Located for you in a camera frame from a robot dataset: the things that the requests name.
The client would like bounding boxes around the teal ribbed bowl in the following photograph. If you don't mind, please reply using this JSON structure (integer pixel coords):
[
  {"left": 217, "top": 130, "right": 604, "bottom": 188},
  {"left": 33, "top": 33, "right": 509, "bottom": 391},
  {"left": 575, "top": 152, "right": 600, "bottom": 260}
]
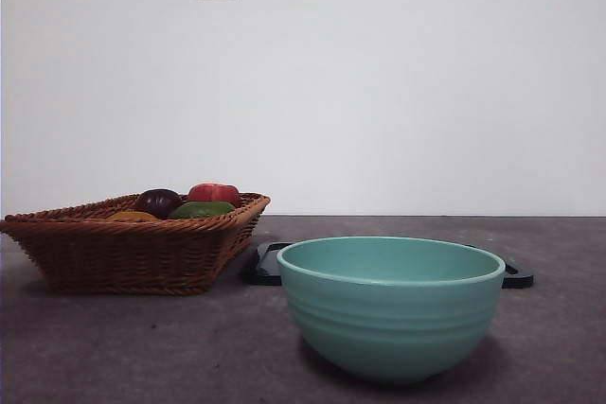
[{"left": 276, "top": 236, "right": 507, "bottom": 385}]

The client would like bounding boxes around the red round fruit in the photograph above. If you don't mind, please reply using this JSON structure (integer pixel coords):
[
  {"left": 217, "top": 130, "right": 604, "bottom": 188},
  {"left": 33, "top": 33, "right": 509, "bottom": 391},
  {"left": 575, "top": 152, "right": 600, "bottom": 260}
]
[{"left": 187, "top": 182, "right": 241, "bottom": 208}]

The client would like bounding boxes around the green oval fruit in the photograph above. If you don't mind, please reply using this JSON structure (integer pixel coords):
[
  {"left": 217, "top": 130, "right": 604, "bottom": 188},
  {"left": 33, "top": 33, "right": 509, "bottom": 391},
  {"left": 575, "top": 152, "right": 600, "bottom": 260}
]
[{"left": 168, "top": 201, "right": 237, "bottom": 220}]

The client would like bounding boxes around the dark rectangular tray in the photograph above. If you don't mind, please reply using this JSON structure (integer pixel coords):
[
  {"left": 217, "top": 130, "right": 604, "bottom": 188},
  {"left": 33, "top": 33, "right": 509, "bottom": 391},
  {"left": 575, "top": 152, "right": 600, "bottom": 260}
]
[{"left": 243, "top": 241, "right": 535, "bottom": 290}]

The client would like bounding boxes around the dark purple round fruit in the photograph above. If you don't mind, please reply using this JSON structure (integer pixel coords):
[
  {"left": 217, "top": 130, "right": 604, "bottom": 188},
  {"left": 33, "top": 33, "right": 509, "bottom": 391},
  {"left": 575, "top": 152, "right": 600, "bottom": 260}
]
[{"left": 134, "top": 188, "right": 184, "bottom": 219}]

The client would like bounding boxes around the brown wicker basket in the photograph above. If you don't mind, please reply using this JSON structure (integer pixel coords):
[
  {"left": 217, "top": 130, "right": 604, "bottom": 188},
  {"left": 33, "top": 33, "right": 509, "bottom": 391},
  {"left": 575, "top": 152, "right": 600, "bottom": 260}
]
[{"left": 0, "top": 191, "right": 272, "bottom": 295}]

